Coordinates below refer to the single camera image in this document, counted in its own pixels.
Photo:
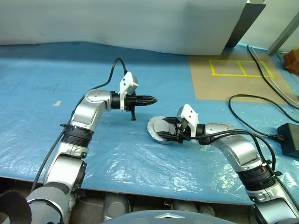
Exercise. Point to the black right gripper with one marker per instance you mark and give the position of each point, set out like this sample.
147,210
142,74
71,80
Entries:
184,129

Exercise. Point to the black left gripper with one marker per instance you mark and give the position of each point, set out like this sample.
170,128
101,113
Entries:
130,101

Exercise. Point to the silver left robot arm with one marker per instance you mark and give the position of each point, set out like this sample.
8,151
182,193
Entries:
86,112

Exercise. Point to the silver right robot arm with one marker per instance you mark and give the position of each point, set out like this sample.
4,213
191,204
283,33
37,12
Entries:
240,149

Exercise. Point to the brown cardboard sheet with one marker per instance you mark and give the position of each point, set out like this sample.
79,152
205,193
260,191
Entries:
210,91

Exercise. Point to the blue plastic table sheet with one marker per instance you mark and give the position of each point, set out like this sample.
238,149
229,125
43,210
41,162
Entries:
93,70

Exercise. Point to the grey rounded cylinder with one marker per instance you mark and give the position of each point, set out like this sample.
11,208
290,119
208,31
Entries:
115,206
185,205

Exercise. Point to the white backdrop board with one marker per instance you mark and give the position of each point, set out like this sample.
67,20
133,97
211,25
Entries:
116,21

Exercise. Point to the small beige tape piece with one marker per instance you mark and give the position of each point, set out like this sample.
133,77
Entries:
57,103

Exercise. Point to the grey robot torso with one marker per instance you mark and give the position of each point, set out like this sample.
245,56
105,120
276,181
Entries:
168,218

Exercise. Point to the black power adapter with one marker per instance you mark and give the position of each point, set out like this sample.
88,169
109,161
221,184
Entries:
290,140

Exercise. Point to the dark panel stand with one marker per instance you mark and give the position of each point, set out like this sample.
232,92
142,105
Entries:
247,23

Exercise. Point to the orange-brown box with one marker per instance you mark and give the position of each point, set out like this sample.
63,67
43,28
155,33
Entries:
292,63

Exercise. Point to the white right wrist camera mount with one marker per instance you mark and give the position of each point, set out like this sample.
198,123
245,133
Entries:
190,114

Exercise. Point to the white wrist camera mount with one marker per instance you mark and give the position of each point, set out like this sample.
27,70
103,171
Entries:
125,84
190,114

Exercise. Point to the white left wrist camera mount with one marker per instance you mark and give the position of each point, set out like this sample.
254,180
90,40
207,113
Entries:
125,84

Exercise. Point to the aluminium frame post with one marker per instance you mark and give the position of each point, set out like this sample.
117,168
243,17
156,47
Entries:
283,35

